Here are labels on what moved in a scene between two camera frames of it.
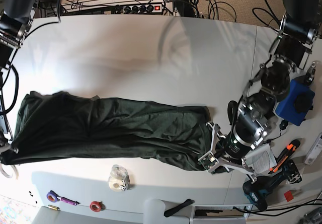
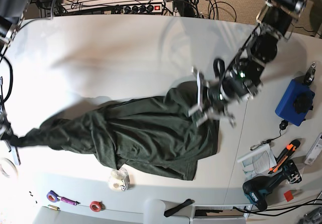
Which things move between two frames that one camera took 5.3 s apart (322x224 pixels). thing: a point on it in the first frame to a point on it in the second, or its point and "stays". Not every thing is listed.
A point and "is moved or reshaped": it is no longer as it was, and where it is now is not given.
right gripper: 212,162 to 216,97
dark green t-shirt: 57,125 is moved or reshaped
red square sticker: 288,196 stays
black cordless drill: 255,188 stays
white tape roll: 8,169 stays
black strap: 170,211 stays
